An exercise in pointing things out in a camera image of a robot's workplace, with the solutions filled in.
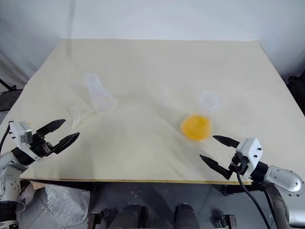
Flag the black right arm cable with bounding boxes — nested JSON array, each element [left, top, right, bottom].
[[236, 170, 273, 229]]

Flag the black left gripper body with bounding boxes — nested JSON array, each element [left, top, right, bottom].
[[30, 132, 57, 158]]

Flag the dark rounded shape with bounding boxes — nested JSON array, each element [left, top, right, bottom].
[[174, 202, 200, 229], [121, 204, 148, 229]]

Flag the metal floor bracket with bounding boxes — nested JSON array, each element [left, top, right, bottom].
[[89, 208, 119, 229], [209, 209, 237, 229]]

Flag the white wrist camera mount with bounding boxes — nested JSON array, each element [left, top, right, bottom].
[[235, 137, 264, 180], [9, 121, 40, 163]]

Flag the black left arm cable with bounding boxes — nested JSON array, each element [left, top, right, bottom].
[[0, 123, 12, 153]]

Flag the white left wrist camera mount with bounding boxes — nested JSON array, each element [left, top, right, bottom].
[[9, 121, 40, 163]]

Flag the small clear funnel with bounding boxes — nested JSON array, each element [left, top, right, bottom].
[[69, 106, 83, 128]]

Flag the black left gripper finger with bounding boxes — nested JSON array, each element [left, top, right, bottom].
[[36, 119, 66, 138], [51, 132, 81, 156]]

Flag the clear flask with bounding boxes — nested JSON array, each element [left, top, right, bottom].
[[83, 73, 118, 113]]

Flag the clear crumpled plastic bag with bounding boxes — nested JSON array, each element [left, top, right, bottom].
[[44, 183, 92, 228]]

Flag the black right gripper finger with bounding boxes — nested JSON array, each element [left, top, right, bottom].
[[199, 154, 235, 181], [212, 135, 240, 149]]

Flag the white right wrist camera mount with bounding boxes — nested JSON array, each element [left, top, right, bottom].
[[235, 137, 264, 180]]

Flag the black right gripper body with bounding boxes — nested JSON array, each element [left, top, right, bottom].
[[228, 148, 250, 178]]

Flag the flask with orange liquid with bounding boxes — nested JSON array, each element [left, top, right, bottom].
[[181, 90, 222, 143]]

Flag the black stand frame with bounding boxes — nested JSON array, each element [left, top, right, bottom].
[[0, 77, 24, 112]]

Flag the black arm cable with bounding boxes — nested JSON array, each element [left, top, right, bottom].
[[236, 170, 273, 229], [0, 123, 12, 153]]

